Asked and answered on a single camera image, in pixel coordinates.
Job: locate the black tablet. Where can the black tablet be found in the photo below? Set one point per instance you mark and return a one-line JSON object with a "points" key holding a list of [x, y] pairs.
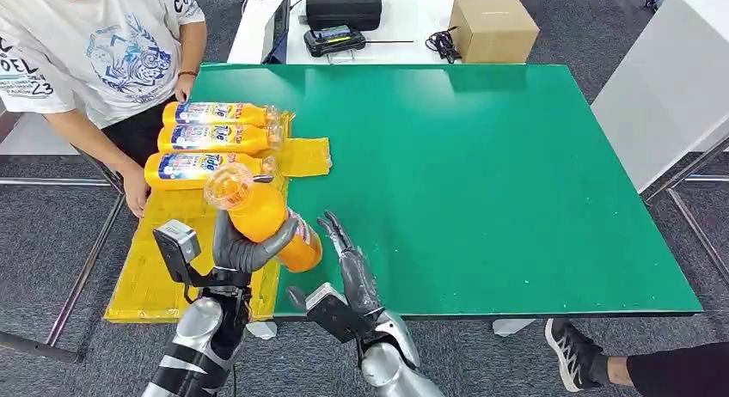
{"points": [[276, 33]]}

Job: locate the green table mat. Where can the green table mat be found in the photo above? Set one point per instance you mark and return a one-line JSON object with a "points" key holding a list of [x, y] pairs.
{"points": [[512, 184]]}

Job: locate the yellow plastic sheet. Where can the yellow plastic sheet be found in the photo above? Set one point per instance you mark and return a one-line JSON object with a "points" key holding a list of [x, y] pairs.
{"points": [[159, 269]]}

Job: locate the white table with metal legs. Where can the white table with metal legs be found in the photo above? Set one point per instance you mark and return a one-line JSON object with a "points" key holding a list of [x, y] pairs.
{"points": [[660, 87]]}

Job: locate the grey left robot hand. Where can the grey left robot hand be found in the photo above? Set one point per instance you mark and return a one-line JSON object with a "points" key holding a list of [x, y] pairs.
{"points": [[239, 255]]}

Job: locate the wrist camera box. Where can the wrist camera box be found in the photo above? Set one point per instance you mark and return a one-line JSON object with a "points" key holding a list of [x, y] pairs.
{"points": [[176, 246], [333, 315]]}

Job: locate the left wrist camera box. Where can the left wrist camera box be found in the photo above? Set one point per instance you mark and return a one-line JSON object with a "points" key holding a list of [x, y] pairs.
{"points": [[176, 246]]}

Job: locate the thin black stylus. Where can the thin black stylus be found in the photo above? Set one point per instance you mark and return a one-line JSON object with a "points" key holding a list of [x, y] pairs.
{"points": [[390, 41]]}

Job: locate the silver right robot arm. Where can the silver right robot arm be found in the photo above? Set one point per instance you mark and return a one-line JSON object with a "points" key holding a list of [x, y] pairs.
{"points": [[393, 366]]}

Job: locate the white desk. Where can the white desk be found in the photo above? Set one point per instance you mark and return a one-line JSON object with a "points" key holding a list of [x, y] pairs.
{"points": [[410, 16]]}

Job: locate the grey metal frame table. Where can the grey metal frame table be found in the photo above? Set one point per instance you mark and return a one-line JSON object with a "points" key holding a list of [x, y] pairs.
{"points": [[85, 269]]}

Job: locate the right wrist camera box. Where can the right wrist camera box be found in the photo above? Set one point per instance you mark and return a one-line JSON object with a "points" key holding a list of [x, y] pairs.
{"points": [[333, 315]]}

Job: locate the black handheld controller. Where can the black handheld controller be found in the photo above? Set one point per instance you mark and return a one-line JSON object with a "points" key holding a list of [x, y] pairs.
{"points": [[334, 40]]}

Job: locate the seated person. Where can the seated person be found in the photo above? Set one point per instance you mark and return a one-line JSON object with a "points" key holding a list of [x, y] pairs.
{"points": [[97, 47]]}

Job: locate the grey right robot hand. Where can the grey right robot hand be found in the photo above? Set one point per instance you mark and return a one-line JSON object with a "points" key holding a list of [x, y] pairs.
{"points": [[359, 280]]}

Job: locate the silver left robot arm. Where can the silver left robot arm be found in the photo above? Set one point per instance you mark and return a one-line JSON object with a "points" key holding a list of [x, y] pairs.
{"points": [[196, 343]]}

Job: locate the black and white sneaker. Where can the black and white sneaker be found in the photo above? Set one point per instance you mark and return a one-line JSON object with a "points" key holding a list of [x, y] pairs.
{"points": [[573, 354]]}

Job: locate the brown cardboard box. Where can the brown cardboard box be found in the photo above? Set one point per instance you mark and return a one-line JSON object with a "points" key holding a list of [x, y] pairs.
{"points": [[492, 30]]}

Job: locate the person's leg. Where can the person's leg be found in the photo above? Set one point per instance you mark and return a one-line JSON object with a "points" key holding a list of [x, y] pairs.
{"points": [[678, 373]]}

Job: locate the white table foot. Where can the white table foot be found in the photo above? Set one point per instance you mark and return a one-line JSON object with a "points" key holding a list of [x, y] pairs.
{"points": [[263, 330], [512, 327]]}

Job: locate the black carrying case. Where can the black carrying case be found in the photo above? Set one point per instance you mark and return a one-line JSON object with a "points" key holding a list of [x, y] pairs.
{"points": [[343, 7]]}

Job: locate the orange drink bottle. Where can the orange drink bottle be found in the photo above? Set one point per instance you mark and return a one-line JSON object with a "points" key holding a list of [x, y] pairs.
{"points": [[262, 212], [216, 114], [211, 138], [182, 169]]}

